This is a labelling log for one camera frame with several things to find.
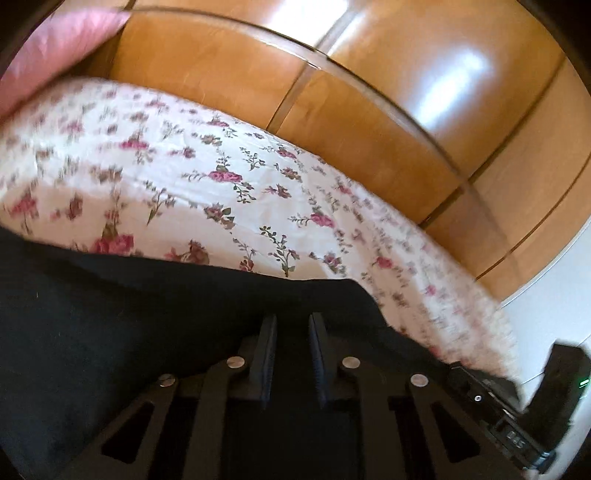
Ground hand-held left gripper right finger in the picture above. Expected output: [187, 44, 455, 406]
[308, 312, 523, 480]

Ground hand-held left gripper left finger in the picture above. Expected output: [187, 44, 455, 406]
[65, 316, 279, 480]

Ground black pants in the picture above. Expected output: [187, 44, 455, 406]
[0, 227, 520, 480]

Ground floral bedsheet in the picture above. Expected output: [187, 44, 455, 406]
[0, 76, 525, 386]

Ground pink pillow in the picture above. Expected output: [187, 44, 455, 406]
[0, 7, 133, 121]

